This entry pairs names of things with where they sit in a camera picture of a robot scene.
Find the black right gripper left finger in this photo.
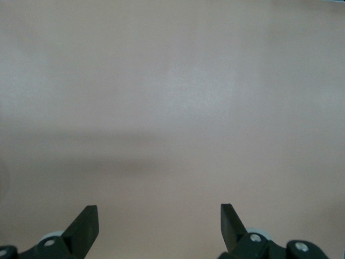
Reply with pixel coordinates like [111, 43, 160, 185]
[34, 205, 99, 259]

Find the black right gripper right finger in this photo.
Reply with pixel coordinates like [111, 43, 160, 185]
[218, 203, 270, 259]

